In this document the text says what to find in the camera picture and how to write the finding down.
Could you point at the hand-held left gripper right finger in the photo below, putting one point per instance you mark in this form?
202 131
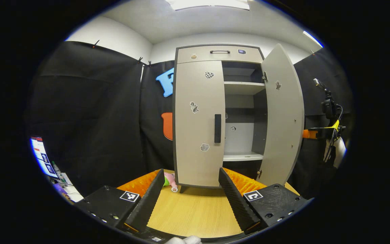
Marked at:
237 206

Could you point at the grey double-door shoe cabinet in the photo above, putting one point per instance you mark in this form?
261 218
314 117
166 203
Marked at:
242 135

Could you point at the grey shoe cabinet door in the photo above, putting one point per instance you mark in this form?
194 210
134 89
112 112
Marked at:
283 118
195 135

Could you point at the computer monitor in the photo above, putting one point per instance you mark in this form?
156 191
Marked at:
42 156

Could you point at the narrow ceiling light panel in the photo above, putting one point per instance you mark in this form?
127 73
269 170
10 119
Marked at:
312 38

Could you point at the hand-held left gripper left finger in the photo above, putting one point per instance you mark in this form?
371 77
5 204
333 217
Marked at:
147 206

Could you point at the pink plush toy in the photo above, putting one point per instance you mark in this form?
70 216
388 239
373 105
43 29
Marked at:
169 179

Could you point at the black backdrop cloth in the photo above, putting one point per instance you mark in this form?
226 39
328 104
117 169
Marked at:
90 118

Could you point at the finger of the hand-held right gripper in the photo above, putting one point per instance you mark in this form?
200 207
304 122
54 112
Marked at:
322 133

